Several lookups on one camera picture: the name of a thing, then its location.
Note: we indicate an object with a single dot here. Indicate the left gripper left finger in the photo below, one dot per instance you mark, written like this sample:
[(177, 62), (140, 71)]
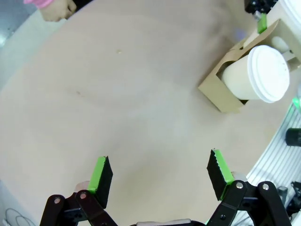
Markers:
[(101, 181)]

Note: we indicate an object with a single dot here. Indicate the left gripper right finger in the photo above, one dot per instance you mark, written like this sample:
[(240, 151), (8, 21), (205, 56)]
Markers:
[(219, 176)]

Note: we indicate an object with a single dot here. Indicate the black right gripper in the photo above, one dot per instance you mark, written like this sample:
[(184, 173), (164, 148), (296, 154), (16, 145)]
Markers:
[(258, 5)]

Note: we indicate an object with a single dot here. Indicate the white plastic cup lid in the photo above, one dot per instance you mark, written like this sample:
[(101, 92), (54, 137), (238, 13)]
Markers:
[(268, 73), (292, 9)]

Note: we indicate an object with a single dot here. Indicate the white paper cup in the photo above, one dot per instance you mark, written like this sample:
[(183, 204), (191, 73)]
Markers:
[(237, 77)]

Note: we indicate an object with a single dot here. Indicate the brown cardboard cup carrier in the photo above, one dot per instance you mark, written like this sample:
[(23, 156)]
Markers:
[(211, 91)]

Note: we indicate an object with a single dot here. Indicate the person's right forearm pink sleeve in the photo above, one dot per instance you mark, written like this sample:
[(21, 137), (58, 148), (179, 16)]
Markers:
[(40, 2)]

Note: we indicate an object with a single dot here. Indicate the person's right hand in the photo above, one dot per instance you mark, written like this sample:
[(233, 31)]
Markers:
[(58, 10)]

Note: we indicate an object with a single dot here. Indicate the black cylindrical knob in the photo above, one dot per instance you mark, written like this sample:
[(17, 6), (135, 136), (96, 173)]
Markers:
[(294, 137)]

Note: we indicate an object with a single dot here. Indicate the person's black trousers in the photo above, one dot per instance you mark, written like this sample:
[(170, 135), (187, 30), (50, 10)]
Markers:
[(82, 2)]

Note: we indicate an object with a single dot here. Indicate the ribbed aluminium table rail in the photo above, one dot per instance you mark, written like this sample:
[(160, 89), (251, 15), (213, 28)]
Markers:
[(277, 160)]

